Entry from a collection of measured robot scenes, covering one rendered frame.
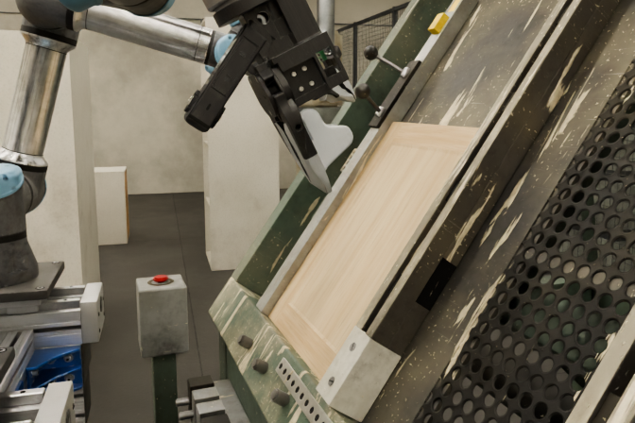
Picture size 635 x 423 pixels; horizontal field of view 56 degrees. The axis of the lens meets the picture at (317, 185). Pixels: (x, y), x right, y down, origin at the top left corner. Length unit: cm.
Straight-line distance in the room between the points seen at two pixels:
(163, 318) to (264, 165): 342
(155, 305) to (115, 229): 458
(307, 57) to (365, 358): 56
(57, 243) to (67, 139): 56
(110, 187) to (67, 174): 271
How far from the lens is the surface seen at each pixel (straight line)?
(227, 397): 143
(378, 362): 100
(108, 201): 610
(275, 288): 145
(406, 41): 178
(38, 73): 143
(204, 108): 58
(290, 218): 167
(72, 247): 345
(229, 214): 494
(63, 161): 337
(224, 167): 488
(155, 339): 162
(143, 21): 128
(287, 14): 60
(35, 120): 144
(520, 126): 106
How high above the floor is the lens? 140
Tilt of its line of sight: 8 degrees down
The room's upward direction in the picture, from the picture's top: straight up
